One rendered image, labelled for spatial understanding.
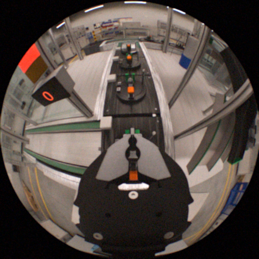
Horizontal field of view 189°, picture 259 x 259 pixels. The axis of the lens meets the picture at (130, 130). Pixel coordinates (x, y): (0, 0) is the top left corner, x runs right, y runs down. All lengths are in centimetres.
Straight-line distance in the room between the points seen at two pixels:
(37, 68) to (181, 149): 61
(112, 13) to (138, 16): 253
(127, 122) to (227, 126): 41
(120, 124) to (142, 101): 14
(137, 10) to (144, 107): 1061
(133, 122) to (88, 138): 22
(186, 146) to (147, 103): 31
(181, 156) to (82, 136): 51
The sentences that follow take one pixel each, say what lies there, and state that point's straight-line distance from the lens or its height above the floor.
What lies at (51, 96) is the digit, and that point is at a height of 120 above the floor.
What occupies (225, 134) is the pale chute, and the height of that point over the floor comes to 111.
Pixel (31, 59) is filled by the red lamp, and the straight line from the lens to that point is 21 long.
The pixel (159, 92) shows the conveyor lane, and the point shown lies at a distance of 46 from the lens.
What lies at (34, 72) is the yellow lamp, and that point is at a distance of 21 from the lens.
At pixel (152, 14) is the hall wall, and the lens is 1080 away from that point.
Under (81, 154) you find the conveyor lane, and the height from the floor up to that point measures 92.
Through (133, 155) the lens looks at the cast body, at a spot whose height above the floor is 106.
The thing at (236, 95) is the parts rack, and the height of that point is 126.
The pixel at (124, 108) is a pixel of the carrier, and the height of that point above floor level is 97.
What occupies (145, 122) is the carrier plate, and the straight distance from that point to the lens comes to 34.
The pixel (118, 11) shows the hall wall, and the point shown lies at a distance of 1079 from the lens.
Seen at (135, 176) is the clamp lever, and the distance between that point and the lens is 23.
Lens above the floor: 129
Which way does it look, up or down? 75 degrees down
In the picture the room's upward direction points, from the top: 8 degrees counter-clockwise
